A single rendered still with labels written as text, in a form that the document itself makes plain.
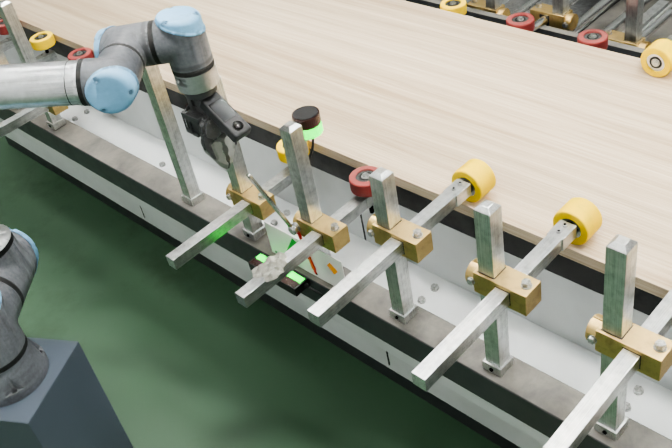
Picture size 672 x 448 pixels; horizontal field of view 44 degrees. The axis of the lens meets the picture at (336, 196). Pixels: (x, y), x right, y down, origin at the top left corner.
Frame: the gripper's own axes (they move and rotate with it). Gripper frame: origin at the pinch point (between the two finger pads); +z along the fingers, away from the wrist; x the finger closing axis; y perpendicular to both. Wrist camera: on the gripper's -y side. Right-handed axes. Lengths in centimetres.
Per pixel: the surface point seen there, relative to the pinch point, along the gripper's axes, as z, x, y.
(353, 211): 15.7, -15.9, -20.5
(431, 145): 11.1, -40.6, -24.2
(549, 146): 11, -54, -48
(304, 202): 8.2, -6.2, -16.1
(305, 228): 15.7, -5.4, -15.1
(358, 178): 10.7, -21.3, -18.1
